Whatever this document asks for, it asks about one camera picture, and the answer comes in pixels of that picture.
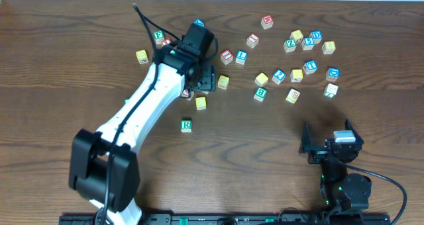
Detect yellow hammer picture block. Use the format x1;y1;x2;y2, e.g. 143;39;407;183
290;69;303;83

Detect red block top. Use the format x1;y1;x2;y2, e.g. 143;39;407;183
261;15;274;30

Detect yellow block near centre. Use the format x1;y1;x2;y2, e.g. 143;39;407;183
217;75;230;89

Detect yellow block far left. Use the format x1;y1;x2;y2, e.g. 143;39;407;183
135;50;149;64

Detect red I block upper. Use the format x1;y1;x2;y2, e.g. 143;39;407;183
246;33;260;48

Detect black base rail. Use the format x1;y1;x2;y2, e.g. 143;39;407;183
58;212;391;225

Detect blue d block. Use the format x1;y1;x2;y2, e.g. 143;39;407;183
326;67;340;82
309;30;323;44

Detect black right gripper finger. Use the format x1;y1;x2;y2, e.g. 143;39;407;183
298;123;311;154
344;119;361;140

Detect blue L block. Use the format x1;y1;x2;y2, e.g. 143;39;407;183
236;50;248;65

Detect blue X block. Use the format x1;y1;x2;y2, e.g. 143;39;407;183
193;19;205;27

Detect yellow 8 block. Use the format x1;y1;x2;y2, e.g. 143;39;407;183
322;41;336;55

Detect yellow O block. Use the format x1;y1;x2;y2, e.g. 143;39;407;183
195;97;207;111

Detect yellow S block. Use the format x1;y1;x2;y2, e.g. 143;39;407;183
254;72;269;87

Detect red I block left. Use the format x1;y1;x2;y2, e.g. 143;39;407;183
220;49;234;65

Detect blue D block right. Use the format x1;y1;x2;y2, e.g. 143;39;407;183
326;67;340;82

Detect green F block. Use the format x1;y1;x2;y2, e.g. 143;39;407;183
153;30;165;45

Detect blue D block upper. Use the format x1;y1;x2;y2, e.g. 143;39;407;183
309;30;323;44

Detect green Z block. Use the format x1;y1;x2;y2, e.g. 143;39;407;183
284;39;297;53

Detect yellow block upper right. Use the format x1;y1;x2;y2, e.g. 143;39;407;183
290;30;303;44

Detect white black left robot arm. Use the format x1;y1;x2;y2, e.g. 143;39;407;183
68;24;218;224

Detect red U block centre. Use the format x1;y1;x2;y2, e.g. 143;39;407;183
180;89;194;101

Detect blue 2 block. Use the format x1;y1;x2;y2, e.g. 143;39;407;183
272;69;286;85

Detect red X block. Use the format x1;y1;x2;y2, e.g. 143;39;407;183
161;38;172;46

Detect green 7 block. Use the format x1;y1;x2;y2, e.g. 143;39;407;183
323;83;339;98

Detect red i block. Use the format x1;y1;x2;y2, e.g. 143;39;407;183
246;33;260;48
220;49;234;65

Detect blue 5 block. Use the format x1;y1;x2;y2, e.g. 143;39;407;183
301;37;315;51

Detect yellow snail picture block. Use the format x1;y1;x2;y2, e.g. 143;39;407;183
286;89;300;104

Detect green R block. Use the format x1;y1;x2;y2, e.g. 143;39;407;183
180;120;192;133

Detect blue T block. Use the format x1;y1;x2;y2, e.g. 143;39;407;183
303;60;318;75

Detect green B block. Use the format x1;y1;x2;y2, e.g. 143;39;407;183
254;87;268;102

